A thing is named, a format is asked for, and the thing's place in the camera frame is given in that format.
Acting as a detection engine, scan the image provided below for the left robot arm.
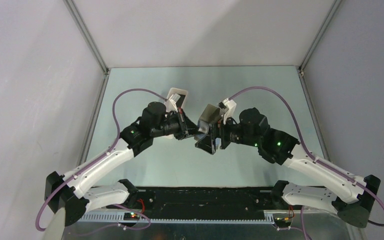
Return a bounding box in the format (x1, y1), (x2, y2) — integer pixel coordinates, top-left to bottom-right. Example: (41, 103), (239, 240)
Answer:
(44, 101), (199, 227)

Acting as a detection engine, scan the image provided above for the right circuit board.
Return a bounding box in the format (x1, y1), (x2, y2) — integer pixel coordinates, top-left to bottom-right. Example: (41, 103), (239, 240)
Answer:
(274, 217), (293, 223)

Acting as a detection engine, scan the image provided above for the aluminium frame rail front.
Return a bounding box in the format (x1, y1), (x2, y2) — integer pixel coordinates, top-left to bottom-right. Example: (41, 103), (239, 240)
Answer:
(76, 211), (345, 226)

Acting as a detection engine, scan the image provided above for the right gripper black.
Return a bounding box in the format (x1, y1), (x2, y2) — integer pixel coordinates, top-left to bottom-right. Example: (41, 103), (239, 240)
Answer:
(195, 111), (260, 155)

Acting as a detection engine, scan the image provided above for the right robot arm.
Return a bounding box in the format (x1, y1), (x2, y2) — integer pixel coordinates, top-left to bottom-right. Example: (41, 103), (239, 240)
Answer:
(195, 105), (381, 228)

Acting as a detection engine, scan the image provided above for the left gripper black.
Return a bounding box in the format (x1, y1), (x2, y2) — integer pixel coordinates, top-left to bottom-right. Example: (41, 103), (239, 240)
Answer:
(151, 108), (204, 141)

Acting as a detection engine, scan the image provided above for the beige card holder wallet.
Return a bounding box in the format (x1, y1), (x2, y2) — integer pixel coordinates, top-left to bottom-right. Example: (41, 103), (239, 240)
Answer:
(197, 104), (224, 134)

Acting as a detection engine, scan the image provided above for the circuit board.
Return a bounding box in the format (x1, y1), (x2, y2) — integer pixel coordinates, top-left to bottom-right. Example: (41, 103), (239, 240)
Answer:
(274, 217), (293, 223)
(123, 212), (141, 221)

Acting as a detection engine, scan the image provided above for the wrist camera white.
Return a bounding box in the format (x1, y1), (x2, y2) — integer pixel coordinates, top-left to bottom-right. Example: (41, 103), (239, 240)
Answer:
(164, 93), (181, 113)
(218, 98), (237, 125)

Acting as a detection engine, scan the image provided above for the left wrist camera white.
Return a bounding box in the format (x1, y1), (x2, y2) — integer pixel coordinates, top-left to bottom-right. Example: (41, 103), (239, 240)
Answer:
(164, 93), (181, 113)

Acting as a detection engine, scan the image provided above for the left circuit board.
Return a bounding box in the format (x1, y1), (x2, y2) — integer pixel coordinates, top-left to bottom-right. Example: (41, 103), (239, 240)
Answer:
(123, 212), (141, 221)

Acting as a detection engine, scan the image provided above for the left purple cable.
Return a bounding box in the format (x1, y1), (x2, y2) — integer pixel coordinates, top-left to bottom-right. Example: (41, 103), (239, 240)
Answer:
(34, 88), (170, 232)

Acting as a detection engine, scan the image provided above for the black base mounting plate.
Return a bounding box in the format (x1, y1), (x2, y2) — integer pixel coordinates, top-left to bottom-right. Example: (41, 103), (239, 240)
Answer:
(106, 187), (304, 220)

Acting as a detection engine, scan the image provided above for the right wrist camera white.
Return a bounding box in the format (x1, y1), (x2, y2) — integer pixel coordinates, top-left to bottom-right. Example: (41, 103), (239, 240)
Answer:
(218, 98), (237, 125)

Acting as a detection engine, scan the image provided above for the white plastic tray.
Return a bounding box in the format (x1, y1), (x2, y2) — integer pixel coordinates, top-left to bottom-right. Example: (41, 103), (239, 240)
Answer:
(164, 87), (189, 140)

